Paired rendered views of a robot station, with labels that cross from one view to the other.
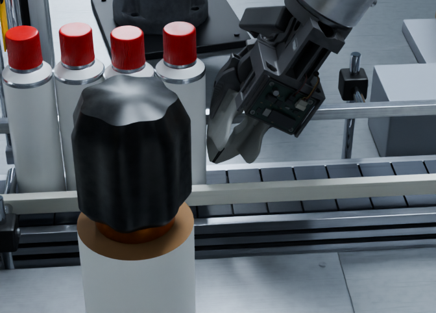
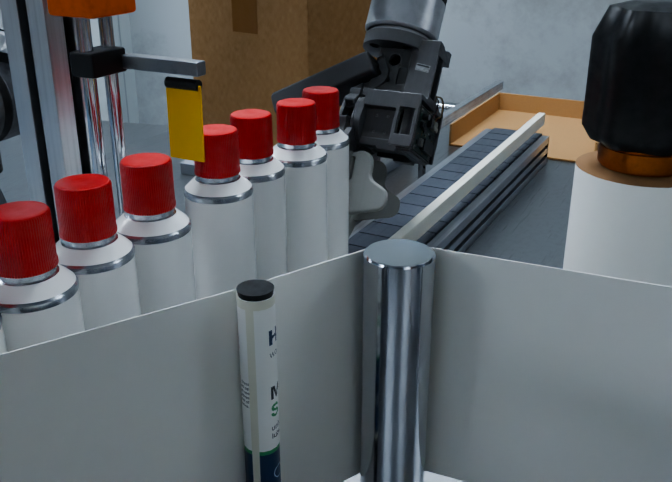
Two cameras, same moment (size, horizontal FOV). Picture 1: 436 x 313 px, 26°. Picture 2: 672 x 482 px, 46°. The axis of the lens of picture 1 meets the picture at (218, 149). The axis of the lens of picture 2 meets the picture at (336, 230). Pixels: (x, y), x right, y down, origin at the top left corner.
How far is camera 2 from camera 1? 0.82 m
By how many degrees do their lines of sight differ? 52
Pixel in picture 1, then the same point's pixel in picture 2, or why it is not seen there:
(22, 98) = (244, 213)
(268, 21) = (351, 74)
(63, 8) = not seen: outside the picture
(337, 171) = (373, 230)
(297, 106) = (435, 129)
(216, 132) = (352, 201)
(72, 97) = (275, 196)
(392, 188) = (444, 207)
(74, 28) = (249, 113)
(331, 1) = (434, 18)
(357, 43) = not seen: hidden behind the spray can
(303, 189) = (413, 231)
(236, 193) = not seen: hidden behind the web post
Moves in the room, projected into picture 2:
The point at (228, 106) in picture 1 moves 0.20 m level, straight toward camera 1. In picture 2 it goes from (354, 170) to (555, 209)
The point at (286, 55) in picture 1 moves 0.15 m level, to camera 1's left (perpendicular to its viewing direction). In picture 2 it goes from (416, 82) to (333, 114)
